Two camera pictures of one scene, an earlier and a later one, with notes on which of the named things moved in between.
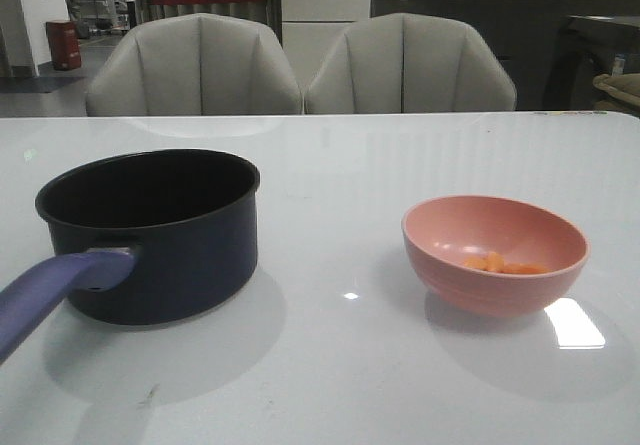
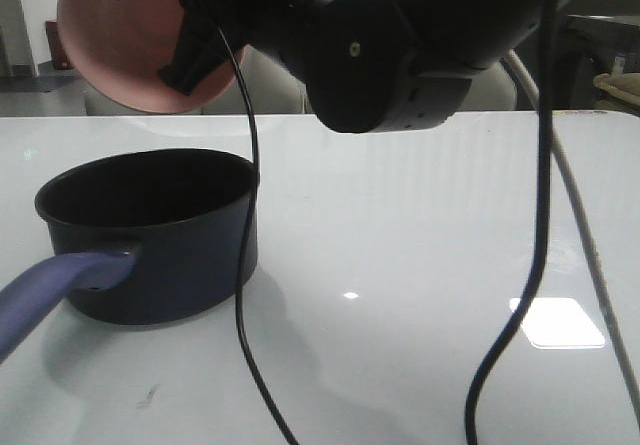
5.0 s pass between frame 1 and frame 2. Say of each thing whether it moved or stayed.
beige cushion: stayed
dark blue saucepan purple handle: stayed
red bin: stayed
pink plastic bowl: moved
